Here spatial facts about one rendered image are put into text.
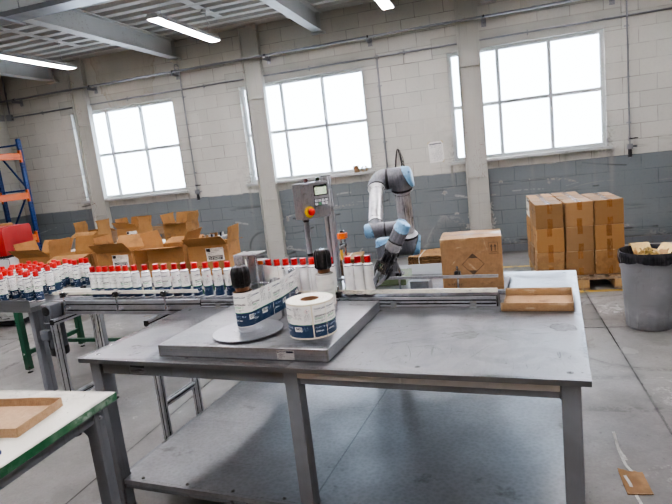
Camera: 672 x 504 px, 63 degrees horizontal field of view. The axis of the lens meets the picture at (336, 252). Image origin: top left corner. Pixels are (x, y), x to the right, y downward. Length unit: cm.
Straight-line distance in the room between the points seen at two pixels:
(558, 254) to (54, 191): 855
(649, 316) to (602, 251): 139
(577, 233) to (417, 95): 335
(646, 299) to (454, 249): 231
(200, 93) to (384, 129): 304
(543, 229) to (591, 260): 56
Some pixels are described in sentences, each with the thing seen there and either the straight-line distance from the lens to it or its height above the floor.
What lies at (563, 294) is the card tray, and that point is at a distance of 280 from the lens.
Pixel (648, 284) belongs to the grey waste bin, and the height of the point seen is 38.
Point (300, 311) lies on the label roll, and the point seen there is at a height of 100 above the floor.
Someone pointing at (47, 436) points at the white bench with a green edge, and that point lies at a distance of 210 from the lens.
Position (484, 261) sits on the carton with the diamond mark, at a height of 100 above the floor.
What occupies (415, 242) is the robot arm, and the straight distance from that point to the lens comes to 318.
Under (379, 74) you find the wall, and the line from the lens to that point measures 835.
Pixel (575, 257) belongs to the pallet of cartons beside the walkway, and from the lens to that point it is 606.
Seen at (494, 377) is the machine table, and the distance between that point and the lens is 189.
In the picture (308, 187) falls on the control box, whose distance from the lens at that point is 286.
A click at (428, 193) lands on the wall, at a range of 822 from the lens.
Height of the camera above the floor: 158
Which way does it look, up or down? 10 degrees down
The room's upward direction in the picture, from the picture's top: 7 degrees counter-clockwise
